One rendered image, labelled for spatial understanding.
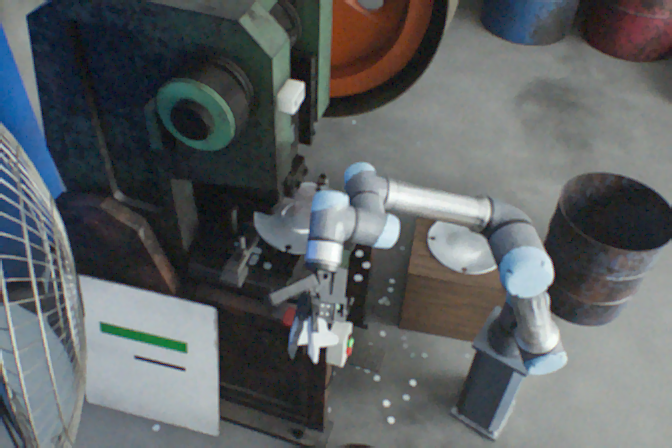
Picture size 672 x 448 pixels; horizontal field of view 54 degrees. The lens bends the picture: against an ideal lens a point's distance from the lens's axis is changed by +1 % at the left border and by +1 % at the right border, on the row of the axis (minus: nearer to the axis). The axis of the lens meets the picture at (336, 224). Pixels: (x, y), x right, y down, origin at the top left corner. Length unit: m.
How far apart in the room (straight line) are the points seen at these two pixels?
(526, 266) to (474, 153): 1.99
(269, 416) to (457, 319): 0.79
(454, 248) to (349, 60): 0.86
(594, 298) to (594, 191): 0.44
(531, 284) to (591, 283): 1.08
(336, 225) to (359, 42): 0.76
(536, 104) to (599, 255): 1.57
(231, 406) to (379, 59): 1.30
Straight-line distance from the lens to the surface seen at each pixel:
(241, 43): 1.40
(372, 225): 1.38
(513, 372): 2.15
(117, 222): 1.89
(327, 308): 1.34
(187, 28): 1.44
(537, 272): 1.56
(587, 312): 2.80
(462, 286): 2.41
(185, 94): 1.38
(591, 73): 4.33
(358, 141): 3.45
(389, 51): 1.91
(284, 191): 1.82
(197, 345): 2.12
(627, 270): 2.61
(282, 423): 2.40
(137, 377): 2.36
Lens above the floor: 2.17
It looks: 46 degrees down
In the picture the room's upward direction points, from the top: 3 degrees clockwise
